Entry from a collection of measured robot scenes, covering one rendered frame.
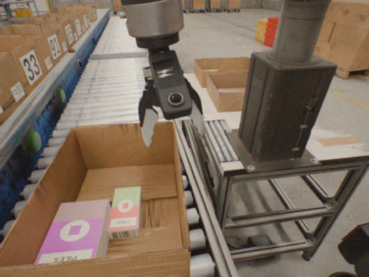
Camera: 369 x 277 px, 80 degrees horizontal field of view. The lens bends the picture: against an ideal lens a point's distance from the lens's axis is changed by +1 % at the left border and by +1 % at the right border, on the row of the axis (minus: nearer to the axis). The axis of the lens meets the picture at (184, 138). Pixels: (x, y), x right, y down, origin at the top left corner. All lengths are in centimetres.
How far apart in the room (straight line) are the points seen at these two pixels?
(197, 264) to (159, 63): 42
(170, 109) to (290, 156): 59
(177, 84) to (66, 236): 38
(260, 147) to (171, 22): 51
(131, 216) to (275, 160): 50
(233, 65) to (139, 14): 136
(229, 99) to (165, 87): 75
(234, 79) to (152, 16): 104
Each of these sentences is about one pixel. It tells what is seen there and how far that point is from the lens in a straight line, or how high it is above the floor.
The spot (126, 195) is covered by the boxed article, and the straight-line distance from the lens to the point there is 62.
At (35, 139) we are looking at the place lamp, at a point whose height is 82.
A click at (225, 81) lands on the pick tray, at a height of 80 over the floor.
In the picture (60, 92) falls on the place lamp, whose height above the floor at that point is 84.
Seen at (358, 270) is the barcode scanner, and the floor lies 106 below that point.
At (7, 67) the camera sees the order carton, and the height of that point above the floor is 101.
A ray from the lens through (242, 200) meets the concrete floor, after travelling 167.
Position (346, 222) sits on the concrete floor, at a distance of 184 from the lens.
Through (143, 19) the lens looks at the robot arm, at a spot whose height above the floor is 121.
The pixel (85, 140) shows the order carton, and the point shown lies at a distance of 72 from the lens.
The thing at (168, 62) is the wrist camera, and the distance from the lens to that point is 37.
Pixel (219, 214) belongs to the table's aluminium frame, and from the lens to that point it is 91.
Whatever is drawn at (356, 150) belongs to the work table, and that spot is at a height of 75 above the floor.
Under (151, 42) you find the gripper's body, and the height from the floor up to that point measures 118.
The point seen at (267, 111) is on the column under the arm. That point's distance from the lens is 69.
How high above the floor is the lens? 125
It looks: 34 degrees down
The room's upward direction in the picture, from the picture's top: straight up
